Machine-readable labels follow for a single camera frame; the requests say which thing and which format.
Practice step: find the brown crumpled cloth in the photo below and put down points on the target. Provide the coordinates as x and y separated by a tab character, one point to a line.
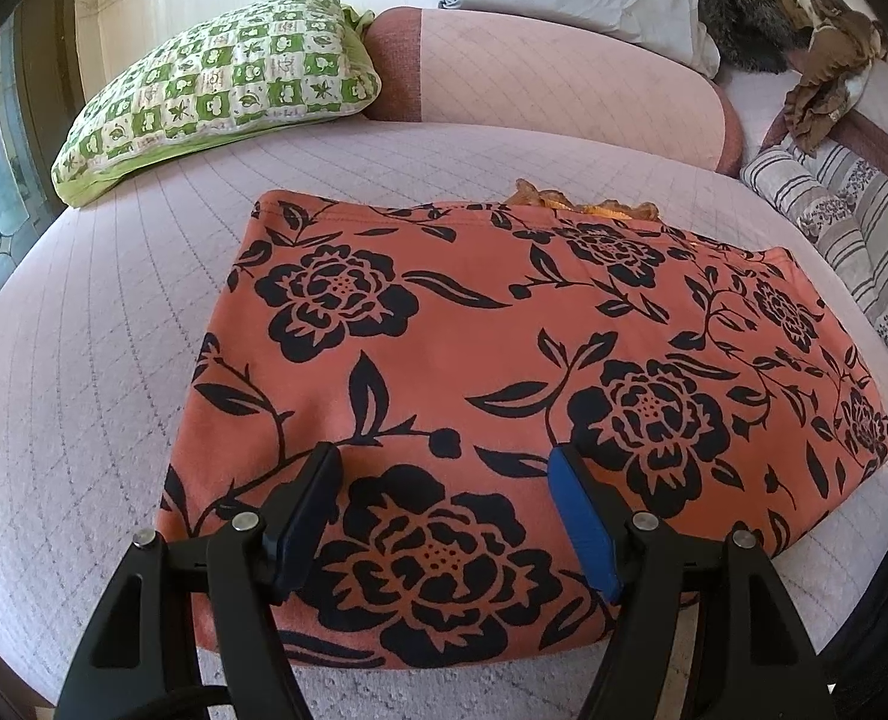
826	82

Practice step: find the dark furry blanket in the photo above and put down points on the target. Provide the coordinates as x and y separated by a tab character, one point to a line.
751	22

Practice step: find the orange black floral shirt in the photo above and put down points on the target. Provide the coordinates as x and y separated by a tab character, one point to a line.
451	360

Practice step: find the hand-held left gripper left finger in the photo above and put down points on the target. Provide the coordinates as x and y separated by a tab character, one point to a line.
313	504

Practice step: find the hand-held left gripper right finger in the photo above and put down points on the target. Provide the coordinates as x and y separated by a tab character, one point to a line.
583	517

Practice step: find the striped floral pillow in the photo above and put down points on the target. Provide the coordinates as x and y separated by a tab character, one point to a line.
856	225

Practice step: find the green checkered pillow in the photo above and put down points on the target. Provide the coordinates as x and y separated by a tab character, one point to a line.
219	82

